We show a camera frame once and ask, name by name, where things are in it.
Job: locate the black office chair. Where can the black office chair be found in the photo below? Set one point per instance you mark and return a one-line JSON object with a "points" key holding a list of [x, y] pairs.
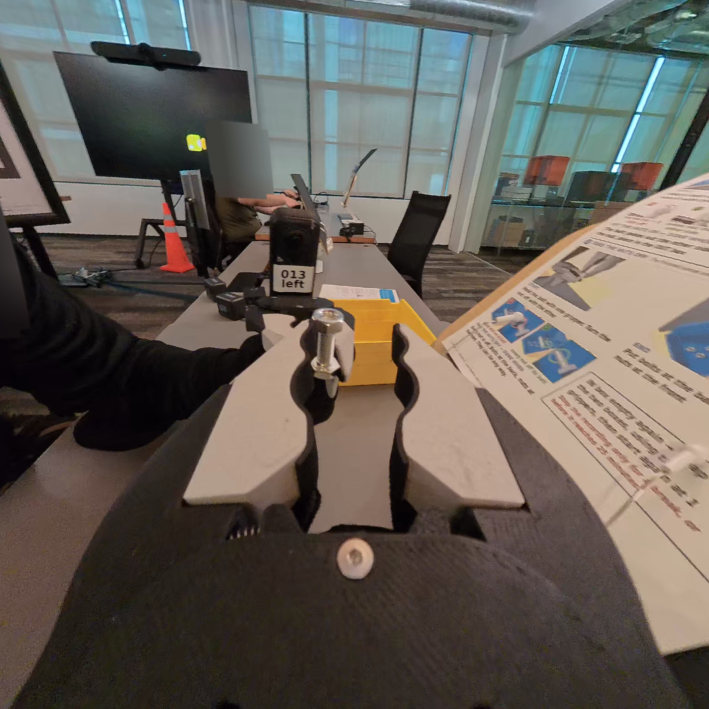
{"points": [[421, 232]]}

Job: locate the black battery pack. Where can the black battery pack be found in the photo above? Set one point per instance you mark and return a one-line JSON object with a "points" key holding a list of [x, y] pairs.
{"points": [[215, 288], [230, 306]]}

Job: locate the silver hex nut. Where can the silver hex nut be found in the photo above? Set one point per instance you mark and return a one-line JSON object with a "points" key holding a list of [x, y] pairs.
{"points": [[324, 368]]}

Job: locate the rolling TV stand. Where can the rolling TV stand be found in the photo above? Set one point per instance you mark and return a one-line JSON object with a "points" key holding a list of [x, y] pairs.
{"points": [[149, 227]]}

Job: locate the large black TV screen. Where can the large black TV screen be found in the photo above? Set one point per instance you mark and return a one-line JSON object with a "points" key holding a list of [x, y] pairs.
{"points": [[155, 116]]}

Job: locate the orange traffic cone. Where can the orange traffic cone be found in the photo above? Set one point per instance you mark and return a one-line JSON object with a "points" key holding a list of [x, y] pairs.
{"points": [[174, 243]]}

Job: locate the dark 3D printer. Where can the dark 3D printer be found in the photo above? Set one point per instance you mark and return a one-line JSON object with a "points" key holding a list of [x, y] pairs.
{"points": [[594, 185]]}

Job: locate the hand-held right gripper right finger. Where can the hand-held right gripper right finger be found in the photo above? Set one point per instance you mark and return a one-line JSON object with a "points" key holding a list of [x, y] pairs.
{"points": [[460, 437]]}

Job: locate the person's left hand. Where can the person's left hand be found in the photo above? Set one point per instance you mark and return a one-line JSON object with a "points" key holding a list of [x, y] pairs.
{"points": [[166, 387]]}

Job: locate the instruction sheet board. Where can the instruction sheet board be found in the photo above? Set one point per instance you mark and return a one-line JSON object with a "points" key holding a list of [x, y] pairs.
{"points": [[609, 343]]}

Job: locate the silver backed monitor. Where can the silver backed monitor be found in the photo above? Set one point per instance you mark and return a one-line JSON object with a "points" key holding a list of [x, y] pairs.
{"points": [[194, 194]]}

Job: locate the yellow plastic bin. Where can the yellow plastic bin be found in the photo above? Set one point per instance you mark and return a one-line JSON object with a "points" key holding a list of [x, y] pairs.
{"points": [[376, 343]]}

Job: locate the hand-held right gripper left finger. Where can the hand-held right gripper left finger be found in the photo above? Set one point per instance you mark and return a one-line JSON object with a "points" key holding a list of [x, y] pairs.
{"points": [[249, 432]]}

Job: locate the black video bar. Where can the black video bar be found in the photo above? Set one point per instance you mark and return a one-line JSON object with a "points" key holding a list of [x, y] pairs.
{"points": [[144, 55]]}

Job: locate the printed paper sheets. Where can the printed paper sheets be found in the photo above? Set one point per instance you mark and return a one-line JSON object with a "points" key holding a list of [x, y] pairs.
{"points": [[354, 292]]}

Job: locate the silver steel bolt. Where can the silver steel bolt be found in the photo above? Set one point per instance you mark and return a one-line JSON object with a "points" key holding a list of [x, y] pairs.
{"points": [[324, 340]]}

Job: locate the black framed board on easel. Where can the black framed board on easel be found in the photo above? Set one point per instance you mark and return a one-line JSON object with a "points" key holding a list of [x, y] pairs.
{"points": [[22, 183]]}

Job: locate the dark tablet on stand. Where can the dark tablet on stand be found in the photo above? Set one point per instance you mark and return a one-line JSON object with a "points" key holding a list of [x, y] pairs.
{"points": [[303, 191]]}

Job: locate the orange 3D printer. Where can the orange 3D printer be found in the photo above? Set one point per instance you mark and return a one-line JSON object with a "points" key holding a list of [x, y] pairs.
{"points": [[642, 176], [547, 169]]}

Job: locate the silver ventilation duct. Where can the silver ventilation duct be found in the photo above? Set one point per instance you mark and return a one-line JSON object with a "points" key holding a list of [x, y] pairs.
{"points": [[471, 14]]}

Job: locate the person's left forearm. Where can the person's left forearm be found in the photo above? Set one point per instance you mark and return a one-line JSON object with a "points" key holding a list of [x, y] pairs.
{"points": [[55, 343]]}

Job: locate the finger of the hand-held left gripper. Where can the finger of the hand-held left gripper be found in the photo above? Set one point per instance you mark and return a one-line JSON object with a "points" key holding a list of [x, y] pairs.
{"points": [[346, 349], [280, 335]]}

